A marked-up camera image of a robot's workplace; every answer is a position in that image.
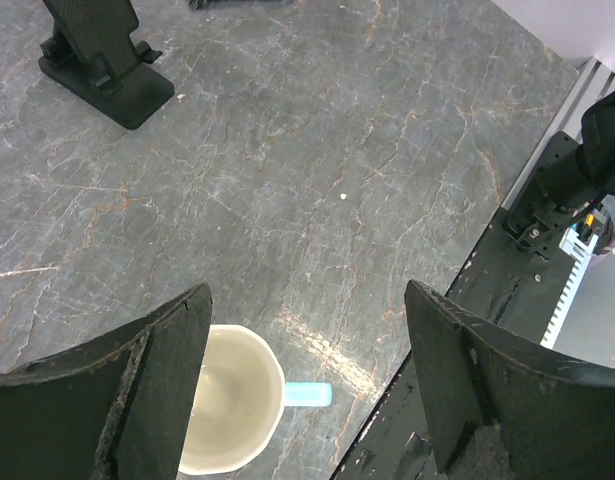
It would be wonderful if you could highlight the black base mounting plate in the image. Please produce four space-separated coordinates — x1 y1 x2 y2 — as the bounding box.
331 130 615 480

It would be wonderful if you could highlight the black folding phone stand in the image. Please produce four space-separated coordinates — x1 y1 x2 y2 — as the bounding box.
38 0 174 130

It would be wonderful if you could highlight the black round-base phone holder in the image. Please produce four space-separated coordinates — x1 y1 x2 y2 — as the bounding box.
187 0 286 11

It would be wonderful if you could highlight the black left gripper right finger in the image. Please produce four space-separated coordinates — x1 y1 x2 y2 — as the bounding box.
405 281 615 479

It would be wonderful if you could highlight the light blue mug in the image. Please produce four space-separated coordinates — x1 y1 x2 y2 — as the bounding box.
179 325 333 476

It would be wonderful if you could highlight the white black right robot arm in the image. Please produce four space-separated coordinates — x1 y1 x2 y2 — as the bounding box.
540 91 615 211

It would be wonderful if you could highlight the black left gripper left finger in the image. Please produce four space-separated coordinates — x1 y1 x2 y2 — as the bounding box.
0 283 212 479

